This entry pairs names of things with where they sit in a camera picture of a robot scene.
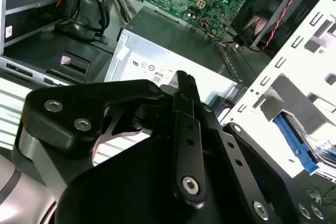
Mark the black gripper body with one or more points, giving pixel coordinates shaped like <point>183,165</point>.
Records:
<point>126,187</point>

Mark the hard disk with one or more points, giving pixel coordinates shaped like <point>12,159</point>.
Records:
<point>294,142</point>

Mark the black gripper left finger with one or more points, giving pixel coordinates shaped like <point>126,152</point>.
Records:
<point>65,108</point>

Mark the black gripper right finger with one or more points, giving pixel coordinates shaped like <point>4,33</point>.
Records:
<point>236,155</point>

